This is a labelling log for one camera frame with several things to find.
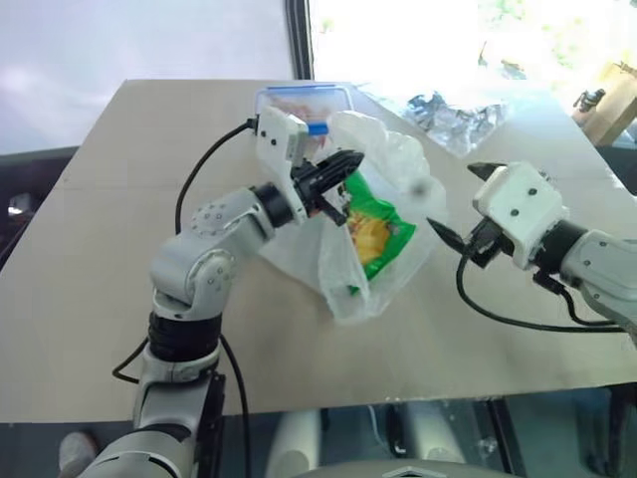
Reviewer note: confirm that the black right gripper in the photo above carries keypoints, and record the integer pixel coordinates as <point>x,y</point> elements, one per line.
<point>487,245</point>

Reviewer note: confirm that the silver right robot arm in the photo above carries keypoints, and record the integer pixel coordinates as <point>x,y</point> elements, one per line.
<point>602,264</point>

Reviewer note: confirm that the dark grey furniture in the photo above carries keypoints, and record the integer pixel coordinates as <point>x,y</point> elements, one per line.
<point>35,199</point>

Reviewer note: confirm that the small black object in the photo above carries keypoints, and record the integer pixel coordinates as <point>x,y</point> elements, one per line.
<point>590,98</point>

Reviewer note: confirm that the clear container with blue lid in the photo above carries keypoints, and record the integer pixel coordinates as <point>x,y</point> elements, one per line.
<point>298,99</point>

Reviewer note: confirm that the brown cardboard box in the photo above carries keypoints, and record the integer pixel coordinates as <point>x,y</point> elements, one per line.
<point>617,99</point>

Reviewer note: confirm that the translucent white plastic bag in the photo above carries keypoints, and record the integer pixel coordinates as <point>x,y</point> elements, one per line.
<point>398,164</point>

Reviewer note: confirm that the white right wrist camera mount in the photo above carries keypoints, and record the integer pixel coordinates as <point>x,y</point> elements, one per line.
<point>522,199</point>

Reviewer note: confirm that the black table frame leg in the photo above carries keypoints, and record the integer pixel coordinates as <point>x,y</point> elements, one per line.
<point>502,438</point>

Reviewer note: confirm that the green snack packet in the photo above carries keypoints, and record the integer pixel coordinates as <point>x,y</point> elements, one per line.
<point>375,234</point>

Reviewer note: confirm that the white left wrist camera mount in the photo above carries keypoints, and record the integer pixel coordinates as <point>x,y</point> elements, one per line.
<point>276,144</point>

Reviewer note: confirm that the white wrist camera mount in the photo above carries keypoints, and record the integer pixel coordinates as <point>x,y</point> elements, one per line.
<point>522,199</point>
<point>276,144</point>

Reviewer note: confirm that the dark window frame post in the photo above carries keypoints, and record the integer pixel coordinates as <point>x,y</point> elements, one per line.
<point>304,40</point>

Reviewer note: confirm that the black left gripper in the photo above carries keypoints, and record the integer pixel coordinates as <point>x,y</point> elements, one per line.
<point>311,186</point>

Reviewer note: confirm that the crumpled clear printed plastic bag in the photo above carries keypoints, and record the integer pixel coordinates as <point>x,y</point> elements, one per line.
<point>458,129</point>

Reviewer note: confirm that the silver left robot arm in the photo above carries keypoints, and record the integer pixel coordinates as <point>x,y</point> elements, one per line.
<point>199,259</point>

